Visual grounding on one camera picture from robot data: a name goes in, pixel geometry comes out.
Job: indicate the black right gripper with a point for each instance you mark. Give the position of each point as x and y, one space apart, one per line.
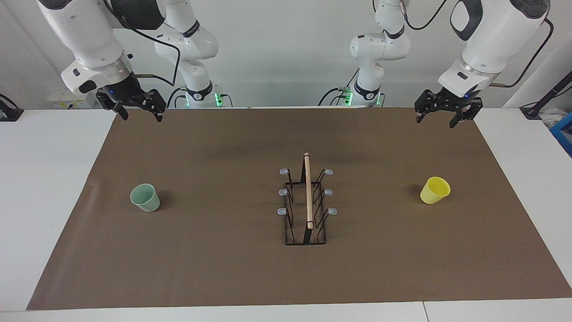
127 91

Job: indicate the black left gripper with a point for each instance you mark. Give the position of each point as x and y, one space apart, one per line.
451 100

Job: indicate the yellow plastic cup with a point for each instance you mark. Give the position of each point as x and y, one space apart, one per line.
432 192

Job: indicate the pale green plastic cup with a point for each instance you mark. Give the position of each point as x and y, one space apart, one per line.
147 201

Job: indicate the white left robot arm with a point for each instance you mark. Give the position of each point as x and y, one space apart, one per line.
491 40

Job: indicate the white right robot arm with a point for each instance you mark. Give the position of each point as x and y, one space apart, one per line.
94 40

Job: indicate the white power strip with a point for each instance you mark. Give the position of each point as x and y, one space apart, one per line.
60 100

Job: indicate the black stand pole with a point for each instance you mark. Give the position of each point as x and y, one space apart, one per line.
547 96

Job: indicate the clear plastic bag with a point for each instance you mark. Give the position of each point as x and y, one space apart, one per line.
552 117

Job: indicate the blue box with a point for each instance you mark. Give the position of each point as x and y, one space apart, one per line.
564 132

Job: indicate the black table clamp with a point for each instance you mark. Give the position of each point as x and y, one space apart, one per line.
9 112

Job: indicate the brown table mat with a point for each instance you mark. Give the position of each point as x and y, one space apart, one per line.
223 259

